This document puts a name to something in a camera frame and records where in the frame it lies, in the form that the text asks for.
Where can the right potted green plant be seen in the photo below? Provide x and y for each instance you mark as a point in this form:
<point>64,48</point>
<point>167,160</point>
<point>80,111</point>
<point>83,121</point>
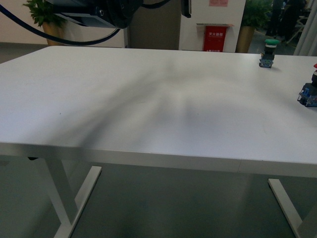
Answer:
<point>255,16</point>

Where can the grey door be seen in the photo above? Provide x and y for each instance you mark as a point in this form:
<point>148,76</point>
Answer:
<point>156,28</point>

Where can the left potted green plant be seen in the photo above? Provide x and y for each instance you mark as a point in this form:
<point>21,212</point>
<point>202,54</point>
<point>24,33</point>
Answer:
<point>42,14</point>

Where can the potted green plant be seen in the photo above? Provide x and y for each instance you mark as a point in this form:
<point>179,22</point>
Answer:
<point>42,14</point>
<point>255,16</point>

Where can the red push button switch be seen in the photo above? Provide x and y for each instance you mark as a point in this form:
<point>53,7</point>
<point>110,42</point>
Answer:
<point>308,94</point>

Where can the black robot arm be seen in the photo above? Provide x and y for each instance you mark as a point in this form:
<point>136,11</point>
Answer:
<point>101,13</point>

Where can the pink wall notice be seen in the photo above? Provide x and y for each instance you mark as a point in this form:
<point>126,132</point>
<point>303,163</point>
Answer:
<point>218,3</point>

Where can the green push button switch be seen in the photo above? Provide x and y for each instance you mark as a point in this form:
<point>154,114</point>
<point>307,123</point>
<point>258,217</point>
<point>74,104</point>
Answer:
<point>267,58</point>

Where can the white table leg frame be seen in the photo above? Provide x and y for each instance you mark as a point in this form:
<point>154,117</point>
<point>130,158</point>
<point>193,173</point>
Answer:
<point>68,206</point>

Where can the red fire extinguisher box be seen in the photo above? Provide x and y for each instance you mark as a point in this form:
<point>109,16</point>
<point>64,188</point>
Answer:
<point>214,36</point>

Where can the right white table leg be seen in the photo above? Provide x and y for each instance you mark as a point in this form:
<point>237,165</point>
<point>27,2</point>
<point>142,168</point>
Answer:
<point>292,216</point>

